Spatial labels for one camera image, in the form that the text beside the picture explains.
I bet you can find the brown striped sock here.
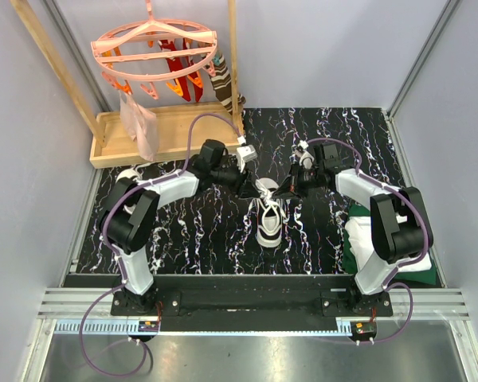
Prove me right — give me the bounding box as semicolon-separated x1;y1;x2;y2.
210;50;233;115

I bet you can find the wooden tray rack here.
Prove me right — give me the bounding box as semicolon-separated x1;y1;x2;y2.
11;1;240;169

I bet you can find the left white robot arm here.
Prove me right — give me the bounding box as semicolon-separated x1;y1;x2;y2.
100;139;259;315

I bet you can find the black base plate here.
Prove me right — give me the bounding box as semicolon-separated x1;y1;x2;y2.
111;289;393;333

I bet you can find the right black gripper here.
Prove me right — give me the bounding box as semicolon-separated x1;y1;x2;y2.
272;162;324;200

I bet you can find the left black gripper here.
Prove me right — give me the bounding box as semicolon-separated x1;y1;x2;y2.
210;158;260;200

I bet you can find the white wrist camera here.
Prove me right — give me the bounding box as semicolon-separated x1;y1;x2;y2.
236;136;257;172
295;140;315;170

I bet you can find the white sneaker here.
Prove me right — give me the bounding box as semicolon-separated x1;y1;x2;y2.
255;177;284;248
116;168;143;184

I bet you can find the purple cable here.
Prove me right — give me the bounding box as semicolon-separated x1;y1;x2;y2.
298;138;430;345
79;113;248;378

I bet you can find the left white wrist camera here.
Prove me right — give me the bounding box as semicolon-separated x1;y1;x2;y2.
236;136;257;172

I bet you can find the green folded cloth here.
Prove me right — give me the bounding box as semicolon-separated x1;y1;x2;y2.
342;205;437;285

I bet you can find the pink round clip hanger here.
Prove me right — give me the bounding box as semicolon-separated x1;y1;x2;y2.
91;1;217;102

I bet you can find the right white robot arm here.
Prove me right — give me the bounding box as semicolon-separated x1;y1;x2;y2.
272;138;433;316

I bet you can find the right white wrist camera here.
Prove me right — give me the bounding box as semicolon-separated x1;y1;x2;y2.
295;140;315;170

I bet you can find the white shoelace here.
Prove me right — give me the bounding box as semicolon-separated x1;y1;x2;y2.
255;189;301;241

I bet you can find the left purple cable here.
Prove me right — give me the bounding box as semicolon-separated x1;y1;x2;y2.
79;113;248;378

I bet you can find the red sock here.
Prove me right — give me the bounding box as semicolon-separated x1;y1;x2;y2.
182;38;204;103
159;40;191;102

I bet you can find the translucent plastic bag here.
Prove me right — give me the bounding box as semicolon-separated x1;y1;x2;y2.
119;93;159;162

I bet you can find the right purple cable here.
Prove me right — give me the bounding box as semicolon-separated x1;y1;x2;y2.
298;138;430;345

